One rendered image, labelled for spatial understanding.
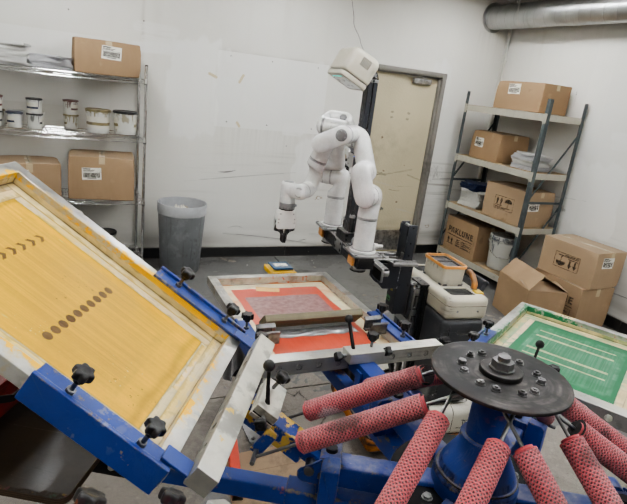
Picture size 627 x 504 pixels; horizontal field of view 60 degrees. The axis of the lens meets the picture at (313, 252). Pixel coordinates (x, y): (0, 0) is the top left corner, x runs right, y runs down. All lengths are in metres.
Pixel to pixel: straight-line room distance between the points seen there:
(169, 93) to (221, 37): 0.71
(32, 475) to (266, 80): 4.64
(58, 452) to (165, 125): 4.20
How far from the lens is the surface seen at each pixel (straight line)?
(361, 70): 2.51
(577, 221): 6.03
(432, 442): 1.13
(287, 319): 2.00
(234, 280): 2.44
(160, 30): 5.34
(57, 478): 1.43
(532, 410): 1.16
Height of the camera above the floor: 1.85
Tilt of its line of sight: 17 degrees down
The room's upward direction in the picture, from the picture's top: 7 degrees clockwise
